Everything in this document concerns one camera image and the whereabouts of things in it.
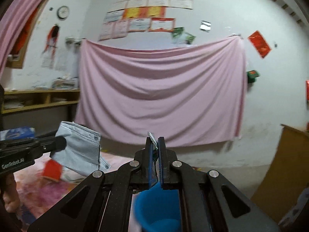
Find certificates on wall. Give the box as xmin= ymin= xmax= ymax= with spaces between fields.
xmin=98 ymin=0 xmax=193 ymax=41

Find blue plastic trash bucket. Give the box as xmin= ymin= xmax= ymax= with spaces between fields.
xmin=134 ymin=183 xmax=182 ymax=232

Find red paper wall poster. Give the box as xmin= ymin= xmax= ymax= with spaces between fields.
xmin=248 ymin=30 xmax=272 ymax=59

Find pink window curtain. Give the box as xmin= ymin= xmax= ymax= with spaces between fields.
xmin=1 ymin=0 xmax=42 ymax=73

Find wooden cabinet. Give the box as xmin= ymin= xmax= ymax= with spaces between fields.
xmin=251 ymin=125 xmax=309 ymax=223

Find pink hanging wall sheet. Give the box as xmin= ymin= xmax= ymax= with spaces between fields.
xmin=76 ymin=36 xmax=247 ymax=147

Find grey face mask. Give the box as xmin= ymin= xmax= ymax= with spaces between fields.
xmin=50 ymin=122 xmax=111 ymax=177

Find pink floral blanket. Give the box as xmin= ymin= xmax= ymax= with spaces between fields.
xmin=14 ymin=152 xmax=141 ymax=231

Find round wall clock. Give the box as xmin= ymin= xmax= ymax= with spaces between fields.
xmin=57 ymin=5 xmax=70 ymax=20

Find small silver wrapper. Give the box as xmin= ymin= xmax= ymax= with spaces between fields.
xmin=148 ymin=132 xmax=158 ymax=150

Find wooden wall shelf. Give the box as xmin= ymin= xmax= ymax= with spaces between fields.
xmin=2 ymin=89 xmax=80 ymax=115

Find left human hand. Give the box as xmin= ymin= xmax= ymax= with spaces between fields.
xmin=1 ymin=174 xmax=20 ymax=213

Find green red hanging ornament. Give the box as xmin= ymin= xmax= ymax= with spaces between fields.
xmin=247 ymin=70 xmax=260 ymax=84

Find red tassel wall ornament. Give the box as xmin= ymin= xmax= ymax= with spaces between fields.
xmin=43 ymin=24 xmax=60 ymax=56

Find blue cardboard box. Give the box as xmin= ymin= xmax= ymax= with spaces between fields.
xmin=1 ymin=127 xmax=35 ymax=141

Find red paper packet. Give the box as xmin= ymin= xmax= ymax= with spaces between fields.
xmin=42 ymin=159 xmax=62 ymax=182

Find red hanging wall packet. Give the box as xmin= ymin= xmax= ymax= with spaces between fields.
xmin=306 ymin=80 xmax=309 ymax=103

